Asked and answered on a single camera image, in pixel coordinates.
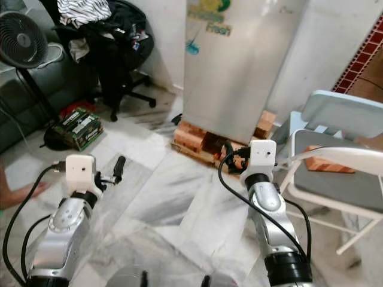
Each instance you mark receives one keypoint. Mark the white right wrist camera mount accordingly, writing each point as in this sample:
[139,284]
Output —
[262,155]

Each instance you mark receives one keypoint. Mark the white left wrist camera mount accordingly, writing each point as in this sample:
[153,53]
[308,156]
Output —
[81,172]

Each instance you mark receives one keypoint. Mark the red packet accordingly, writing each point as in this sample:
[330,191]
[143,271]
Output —
[75,109]

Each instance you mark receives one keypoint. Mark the green cardboard box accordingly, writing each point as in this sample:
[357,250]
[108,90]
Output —
[78,128]

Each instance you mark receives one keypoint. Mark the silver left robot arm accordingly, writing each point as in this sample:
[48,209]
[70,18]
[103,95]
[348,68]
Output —
[60,224]

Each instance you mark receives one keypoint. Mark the silver fridge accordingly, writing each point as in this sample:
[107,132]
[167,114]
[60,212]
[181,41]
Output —
[239,66]

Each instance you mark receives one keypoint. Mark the white crumpled cloth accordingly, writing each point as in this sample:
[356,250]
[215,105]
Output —
[79,49]

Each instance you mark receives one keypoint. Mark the black white striped cloth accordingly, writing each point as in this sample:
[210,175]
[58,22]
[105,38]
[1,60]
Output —
[87,11]

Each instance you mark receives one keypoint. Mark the black office chair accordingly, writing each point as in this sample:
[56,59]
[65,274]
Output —
[119,57]

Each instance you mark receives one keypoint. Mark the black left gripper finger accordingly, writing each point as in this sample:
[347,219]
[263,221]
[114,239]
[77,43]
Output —
[119,167]

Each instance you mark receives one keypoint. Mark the dark grey leather sofa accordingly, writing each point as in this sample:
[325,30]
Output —
[15,101]

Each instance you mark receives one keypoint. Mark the person's bare leg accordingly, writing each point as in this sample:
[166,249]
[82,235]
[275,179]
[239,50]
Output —
[24,194]

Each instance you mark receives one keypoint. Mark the grey robot left leg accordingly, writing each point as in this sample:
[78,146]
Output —
[125,278]

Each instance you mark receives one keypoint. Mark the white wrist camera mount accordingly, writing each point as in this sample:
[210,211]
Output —
[81,172]
[262,155]

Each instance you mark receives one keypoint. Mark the black standing fan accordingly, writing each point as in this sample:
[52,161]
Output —
[21,39]

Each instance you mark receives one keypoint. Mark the red brick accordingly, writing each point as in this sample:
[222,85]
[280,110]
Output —
[190,139]
[264,124]
[323,162]

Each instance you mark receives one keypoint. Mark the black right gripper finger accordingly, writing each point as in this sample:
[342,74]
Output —
[228,156]

